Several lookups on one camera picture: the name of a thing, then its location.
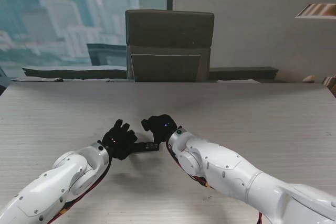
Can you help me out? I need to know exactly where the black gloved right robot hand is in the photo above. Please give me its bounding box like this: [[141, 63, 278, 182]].
[[141, 114, 182, 144]]

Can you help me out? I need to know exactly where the red black left arm cable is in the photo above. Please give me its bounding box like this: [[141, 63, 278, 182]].
[[47, 155, 114, 223]]

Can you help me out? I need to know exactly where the light wooden stack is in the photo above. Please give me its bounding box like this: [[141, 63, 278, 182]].
[[323, 75, 336, 97]]

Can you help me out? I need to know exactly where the red black right arm cable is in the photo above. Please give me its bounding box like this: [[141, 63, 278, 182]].
[[165, 142, 265, 224]]

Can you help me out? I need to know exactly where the grey office chair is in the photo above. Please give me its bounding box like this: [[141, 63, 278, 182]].
[[124, 9, 216, 83]]

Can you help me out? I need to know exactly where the red black arm cable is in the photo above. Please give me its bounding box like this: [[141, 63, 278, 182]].
[[165, 142, 265, 224], [47, 155, 114, 223]]

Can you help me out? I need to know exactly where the flat cardboard sheet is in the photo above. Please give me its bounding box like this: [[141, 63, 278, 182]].
[[10, 76, 64, 83]]

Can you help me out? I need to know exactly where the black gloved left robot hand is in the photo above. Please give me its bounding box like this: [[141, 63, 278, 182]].
[[102, 119, 139, 161]]

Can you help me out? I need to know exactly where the wooden shelf board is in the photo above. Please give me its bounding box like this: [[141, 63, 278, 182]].
[[295, 3, 336, 20]]

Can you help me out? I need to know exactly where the city skyline backdrop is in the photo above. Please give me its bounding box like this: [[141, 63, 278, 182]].
[[0, 0, 174, 79]]

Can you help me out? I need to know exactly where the black remote control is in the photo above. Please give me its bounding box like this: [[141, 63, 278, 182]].
[[131, 141, 160, 155]]

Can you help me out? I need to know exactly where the dark foam mat stack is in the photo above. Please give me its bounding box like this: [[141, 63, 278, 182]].
[[209, 67, 280, 82], [21, 66, 128, 81]]

